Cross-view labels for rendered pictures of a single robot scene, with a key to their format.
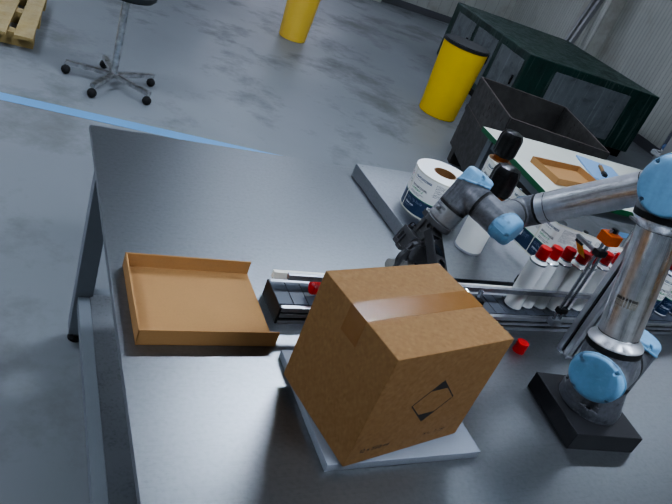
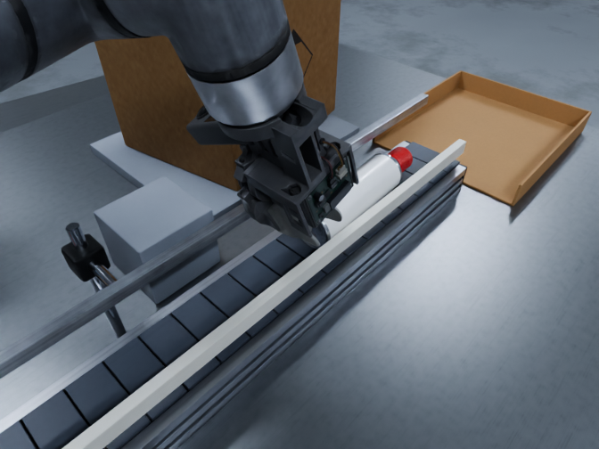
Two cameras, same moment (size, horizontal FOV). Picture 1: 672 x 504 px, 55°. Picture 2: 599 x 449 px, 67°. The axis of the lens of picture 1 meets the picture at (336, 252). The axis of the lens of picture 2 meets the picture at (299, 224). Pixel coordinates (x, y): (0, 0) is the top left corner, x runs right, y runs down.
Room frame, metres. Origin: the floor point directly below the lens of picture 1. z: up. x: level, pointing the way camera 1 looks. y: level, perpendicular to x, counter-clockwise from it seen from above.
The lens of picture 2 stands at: (1.76, -0.25, 1.27)
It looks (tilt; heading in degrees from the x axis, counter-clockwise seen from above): 42 degrees down; 166
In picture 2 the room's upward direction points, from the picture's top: straight up
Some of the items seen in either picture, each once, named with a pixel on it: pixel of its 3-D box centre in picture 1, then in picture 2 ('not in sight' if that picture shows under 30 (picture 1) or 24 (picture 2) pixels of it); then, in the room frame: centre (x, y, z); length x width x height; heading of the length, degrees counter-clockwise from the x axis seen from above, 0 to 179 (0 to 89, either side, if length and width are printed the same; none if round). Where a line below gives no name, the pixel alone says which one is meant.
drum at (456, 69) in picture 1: (451, 79); not in sight; (6.60, -0.41, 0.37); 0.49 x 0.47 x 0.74; 23
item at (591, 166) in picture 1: (602, 172); not in sight; (3.72, -1.24, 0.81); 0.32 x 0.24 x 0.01; 10
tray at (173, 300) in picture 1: (199, 298); (482, 126); (1.14, 0.24, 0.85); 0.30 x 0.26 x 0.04; 123
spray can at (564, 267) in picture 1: (553, 277); not in sight; (1.69, -0.60, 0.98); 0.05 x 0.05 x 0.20
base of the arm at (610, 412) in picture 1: (598, 387); not in sight; (1.32, -0.71, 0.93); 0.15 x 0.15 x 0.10
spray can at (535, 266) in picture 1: (528, 277); not in sight; (1.63, -0.52, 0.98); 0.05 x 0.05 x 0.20
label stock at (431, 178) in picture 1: (436, 192); not in sight; (2.04, -0.24, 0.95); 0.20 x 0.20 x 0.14
